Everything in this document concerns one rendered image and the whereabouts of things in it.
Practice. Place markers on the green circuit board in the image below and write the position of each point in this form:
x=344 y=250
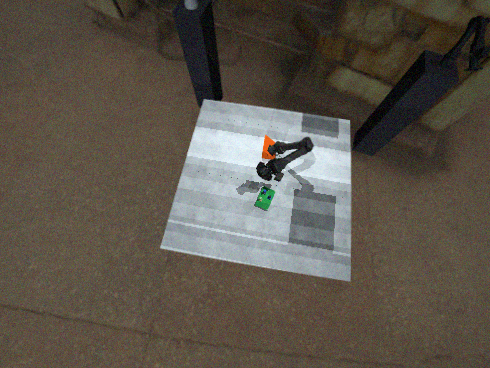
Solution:
x=265 y=197

